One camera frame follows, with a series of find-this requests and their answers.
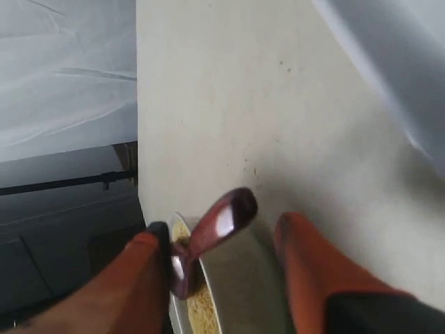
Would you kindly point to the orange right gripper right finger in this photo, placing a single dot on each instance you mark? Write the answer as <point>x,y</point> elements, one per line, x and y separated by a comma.
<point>327,292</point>

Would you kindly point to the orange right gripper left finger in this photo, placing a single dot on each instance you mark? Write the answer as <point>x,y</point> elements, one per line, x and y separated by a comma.
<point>130,295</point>

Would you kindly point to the dark red wooden spoon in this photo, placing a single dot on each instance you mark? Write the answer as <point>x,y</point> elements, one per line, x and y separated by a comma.
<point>229,215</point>

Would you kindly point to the white ceramic bowl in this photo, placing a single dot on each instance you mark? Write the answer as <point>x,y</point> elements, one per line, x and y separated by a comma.
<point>246,284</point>

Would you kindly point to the black metal rod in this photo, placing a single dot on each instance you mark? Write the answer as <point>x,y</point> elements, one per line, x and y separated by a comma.
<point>104,178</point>

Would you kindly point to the grey-blue backdrop cloth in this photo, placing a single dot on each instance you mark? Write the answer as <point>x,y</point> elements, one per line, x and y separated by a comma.
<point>68,76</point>

